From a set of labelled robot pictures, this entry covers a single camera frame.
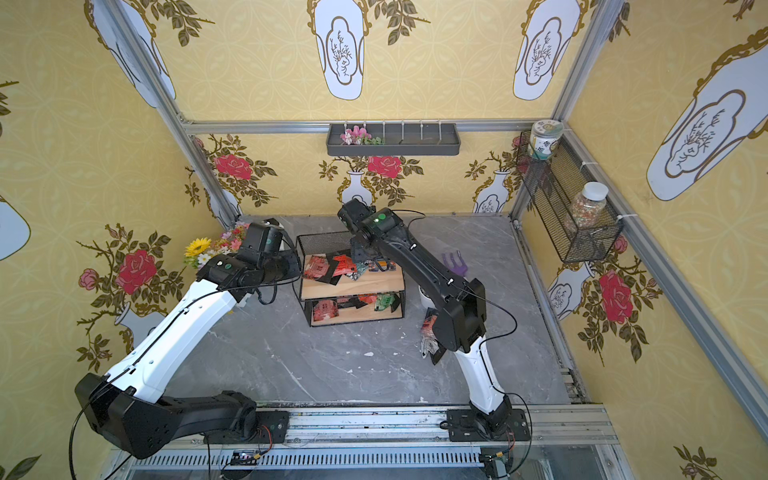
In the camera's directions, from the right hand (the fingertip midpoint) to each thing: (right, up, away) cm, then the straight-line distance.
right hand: (379, 247), depth 87 cm
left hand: (-24, -3, -9) cm, 26 cm away
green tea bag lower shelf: (+1, -17, +7) cm, 19 cm away
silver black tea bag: (+14, -28, -1) cm, 31 cm away
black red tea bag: (-11, -5, -1) cm, 12 cm away
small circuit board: (-33, -51, -14) cm, 63 cm away
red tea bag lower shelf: (-17, -20, +6) cm, 27 cm away
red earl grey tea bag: (+14, -25, +3) cm, 29 cm away
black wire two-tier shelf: (-11, -12, -5) cm, 17 cm away
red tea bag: (-18, -5, -1) cm, 19 cm away
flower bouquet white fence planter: (-51, -1, -2) cm, 51 cm away
